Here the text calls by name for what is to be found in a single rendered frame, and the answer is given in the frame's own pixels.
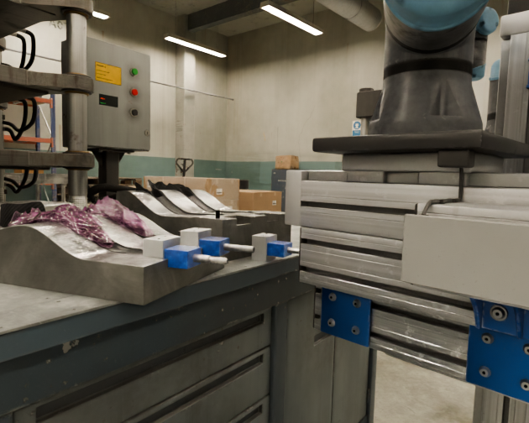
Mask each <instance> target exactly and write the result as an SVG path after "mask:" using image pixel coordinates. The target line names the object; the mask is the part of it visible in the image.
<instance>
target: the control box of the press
mask: <svg viewBox="0 0 529 423"><path fill-rule="evenodd" d="M65 73H67V70H66V40H64V41H61V74H65ZM86 74H87V75H88V76H90V77H91V78H92V79H93V80H94V93H92V94H91V95H90V96H88V97H86V100H87V151H88V152H90V151H92V153H93V155H94V156H95V158H96V159H97V162H98V184H105V183H107V184H115V185H119V162H120V160H121V159H122V157H123V156H124V154H125V153H128V154H131V153H134V152H149V151H150V55H147V54H144V53H140V52H138V51H135V50H130V49H127V48H124V47H121V46H118V45H115V44H110V43H108V42H104V41H101V40H99V39H94V38H91V37H88V36H87V37H86ZM62 146H63V147H64V148H68V133H67V94H62Z"/></svg>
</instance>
